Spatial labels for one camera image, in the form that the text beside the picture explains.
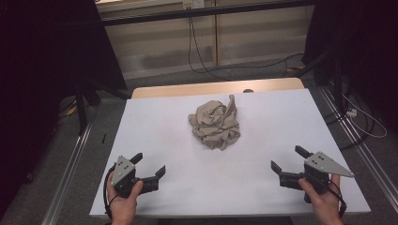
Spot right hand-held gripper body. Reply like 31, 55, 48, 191
279, 151, 356, 204

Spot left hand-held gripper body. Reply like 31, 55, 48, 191
110, 155, 160, 199

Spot beige pants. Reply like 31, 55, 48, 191
188, 94, 241, 152

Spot person's left hand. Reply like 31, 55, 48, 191
106, 179, 145, 225

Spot person's right hand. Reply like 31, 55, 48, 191
298, 173, 345, 225

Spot white table mat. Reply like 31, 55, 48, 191
89, 88, 372, 218

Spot black metal stand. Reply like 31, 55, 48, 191
290, 50, 345, 111
73, 79, 132, 137

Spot light wooden table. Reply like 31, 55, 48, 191
130, 77, 305, 99

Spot black curtain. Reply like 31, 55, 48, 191
302, 0, 398, 126
0, 0, 128, 214

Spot black floor cable bundle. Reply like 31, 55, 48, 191
323, 93, 376, 151

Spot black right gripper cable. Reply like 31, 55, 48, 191
313, 174, 347, 219

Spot aluminium floor rail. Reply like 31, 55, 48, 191
317, 85, 398, 214
40, 121, 95, 225

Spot white floor cable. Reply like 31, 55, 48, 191
342, 93, 389, 140

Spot black hanging cable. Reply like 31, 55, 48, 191
187, 16, 305, 75
190, 17, 231, 82

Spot black horizontal frame bar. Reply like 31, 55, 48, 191
101, 0, 315, 27

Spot white wall socket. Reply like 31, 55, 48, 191
182, 0, 206, 9

